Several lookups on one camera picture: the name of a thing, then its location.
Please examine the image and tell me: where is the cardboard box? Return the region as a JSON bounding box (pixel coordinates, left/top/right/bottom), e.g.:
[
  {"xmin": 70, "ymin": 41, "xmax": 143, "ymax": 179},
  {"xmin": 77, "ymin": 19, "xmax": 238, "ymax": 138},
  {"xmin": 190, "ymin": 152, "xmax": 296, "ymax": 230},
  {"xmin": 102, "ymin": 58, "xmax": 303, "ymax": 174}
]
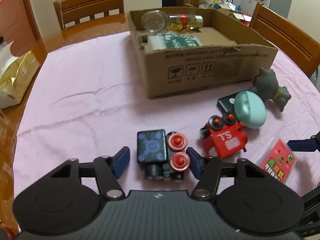
[{"xmin": 127, "ymin": 7, "xmax": 278, "ymax": 98}]

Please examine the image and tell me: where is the capsule bottle with silver cap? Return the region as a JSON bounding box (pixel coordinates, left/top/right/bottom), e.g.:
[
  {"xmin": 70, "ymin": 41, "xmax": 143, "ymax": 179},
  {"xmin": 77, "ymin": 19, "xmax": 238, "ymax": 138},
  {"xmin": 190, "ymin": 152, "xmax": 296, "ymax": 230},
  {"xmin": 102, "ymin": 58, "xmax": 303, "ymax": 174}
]
[{"xmin": 167, "ymin": 14, "xmax": 203, "ymax": 32}]

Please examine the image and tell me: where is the teal earbud case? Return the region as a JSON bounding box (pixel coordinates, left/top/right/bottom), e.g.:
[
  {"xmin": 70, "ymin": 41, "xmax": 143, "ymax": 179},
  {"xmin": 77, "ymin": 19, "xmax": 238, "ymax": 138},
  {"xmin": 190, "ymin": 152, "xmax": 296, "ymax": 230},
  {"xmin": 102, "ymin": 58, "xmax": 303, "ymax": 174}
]
[{"xmin": 234, "ymin": 90, "xmax": 266, "ymax": 129}]

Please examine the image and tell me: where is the green medical swab box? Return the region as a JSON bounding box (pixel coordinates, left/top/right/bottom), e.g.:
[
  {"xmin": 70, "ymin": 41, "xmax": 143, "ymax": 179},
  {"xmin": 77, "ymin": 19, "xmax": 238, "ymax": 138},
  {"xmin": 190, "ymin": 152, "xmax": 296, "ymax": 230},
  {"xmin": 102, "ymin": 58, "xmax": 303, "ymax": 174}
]
[{"xmin": 143, "ymin": 32, "xmax": 202, "ymax": 53}]

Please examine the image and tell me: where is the pink tablecloth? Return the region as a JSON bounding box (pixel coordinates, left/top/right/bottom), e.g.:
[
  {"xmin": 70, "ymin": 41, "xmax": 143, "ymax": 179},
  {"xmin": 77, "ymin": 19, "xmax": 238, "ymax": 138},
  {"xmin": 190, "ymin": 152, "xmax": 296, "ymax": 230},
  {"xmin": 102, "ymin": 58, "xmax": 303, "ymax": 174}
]
[{"xmin": 13, "ymin": 32, "xmax": 319, "ymax": 196}]

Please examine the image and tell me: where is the red toy train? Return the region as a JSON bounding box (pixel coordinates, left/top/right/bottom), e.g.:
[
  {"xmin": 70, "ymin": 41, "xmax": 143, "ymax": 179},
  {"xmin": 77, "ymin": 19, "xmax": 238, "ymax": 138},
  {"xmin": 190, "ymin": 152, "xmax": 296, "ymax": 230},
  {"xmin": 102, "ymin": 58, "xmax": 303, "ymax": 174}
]
[{"xmin": 200, "ymin": 112, "xmax": 248, "ymax": 159}]

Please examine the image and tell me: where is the wooden chair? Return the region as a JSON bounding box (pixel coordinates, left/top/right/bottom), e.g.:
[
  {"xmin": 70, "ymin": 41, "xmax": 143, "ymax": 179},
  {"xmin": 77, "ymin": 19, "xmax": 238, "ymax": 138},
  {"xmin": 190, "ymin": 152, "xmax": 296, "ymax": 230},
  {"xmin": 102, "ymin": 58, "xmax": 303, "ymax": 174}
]
[
  {"xmin": 54, "ymin": 0, "xmax": 124, "ymax": 29},
  {"xmin": 249, "ymin": 3, "xmax": 319, "ymax": 77}
]

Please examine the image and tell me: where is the pink card box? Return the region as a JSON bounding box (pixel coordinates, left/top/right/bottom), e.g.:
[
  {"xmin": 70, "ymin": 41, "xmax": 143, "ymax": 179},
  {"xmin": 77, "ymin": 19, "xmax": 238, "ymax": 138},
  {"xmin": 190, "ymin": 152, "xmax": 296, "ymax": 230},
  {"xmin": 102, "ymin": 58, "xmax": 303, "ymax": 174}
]
[{"xmin": 256, "ymin": 138, "xmax": 297, "ymax": 184}]

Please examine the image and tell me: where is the clear glass dome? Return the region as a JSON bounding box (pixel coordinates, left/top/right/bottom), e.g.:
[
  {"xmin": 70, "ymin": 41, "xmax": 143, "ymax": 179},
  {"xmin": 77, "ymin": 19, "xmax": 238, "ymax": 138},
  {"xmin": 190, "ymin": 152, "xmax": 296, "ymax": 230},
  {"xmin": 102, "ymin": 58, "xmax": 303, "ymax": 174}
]
[{"xmin": 141, "ymin": 10, "xmax": 169, "ymax": 33}]

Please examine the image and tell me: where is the blue black toy train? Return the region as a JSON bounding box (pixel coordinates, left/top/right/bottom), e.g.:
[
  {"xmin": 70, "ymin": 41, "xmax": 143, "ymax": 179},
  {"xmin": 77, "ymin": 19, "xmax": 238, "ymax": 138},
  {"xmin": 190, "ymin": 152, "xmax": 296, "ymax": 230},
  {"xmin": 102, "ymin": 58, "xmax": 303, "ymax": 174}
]
[{"xmin": 137, "ymin": 129, "xmax": 190, "ymax": 181}]

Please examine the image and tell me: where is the black device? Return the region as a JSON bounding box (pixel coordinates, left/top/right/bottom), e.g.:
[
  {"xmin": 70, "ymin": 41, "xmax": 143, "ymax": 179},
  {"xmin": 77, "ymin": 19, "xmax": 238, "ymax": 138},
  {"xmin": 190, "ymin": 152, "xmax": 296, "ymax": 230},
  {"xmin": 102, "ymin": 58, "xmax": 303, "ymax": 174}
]
[{"xmin": 216, "ymin": 92, "xmax": 239, "ymax": 115}]

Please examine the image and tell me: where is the gold tissue box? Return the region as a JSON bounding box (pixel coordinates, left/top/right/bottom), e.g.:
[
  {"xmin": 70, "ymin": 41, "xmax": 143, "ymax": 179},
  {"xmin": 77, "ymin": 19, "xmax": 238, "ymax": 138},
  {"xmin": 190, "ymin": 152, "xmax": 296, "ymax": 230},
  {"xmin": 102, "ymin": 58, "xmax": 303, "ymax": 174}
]
[{"xmin": 0, "ymin": 43, "xmax": 40, "ymax": 109}]

